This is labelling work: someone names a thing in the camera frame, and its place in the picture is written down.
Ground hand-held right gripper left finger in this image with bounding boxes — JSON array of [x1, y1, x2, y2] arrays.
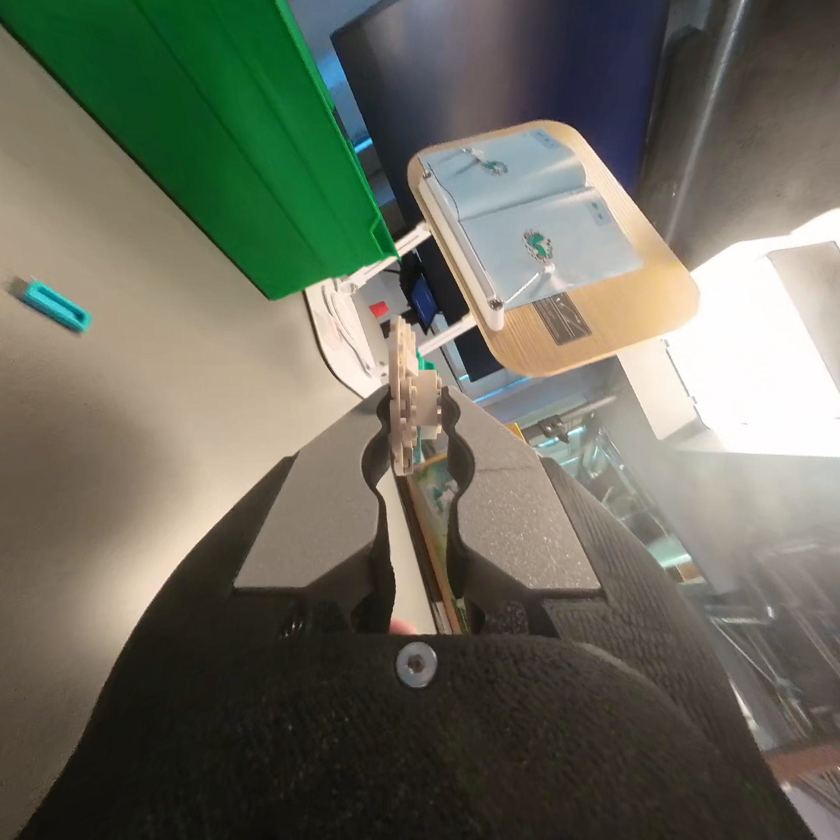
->
[[233, 386, 400, 634]]

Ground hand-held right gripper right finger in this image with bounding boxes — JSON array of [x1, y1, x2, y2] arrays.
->
[[441, 386, 601, 634]]

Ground tan round lego assembly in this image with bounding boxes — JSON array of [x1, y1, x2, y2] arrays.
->
[[387, 315, 442, 475]]

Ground colourful lego box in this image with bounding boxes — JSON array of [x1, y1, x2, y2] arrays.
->
[[400, 453, 473, 634]]

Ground teal plastic lego piece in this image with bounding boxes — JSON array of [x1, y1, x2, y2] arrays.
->
[[18, 279, 93, 334]]

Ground wooden book stand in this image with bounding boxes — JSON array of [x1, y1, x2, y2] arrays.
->
[[303, 119, 700, 399]]

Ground small blue screen tablet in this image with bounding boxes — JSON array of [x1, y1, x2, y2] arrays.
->
[[403, 276, 435, 324]]

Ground pale blue instruction booklet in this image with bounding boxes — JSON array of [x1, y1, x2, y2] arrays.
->
[[420, 129, 643, 309]]

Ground white light box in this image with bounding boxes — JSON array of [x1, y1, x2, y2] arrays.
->
[[617, 210, 840, 454]]

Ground green plastic bin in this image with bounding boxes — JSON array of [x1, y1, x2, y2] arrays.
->
[[0, 0, 399, 301]]

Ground large dark display screen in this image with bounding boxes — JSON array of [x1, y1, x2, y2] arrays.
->
[[330, 0, 673, 217]]

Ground dark metal pipe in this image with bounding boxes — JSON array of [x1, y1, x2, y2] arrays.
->
[[646, 0, 840, 263]]

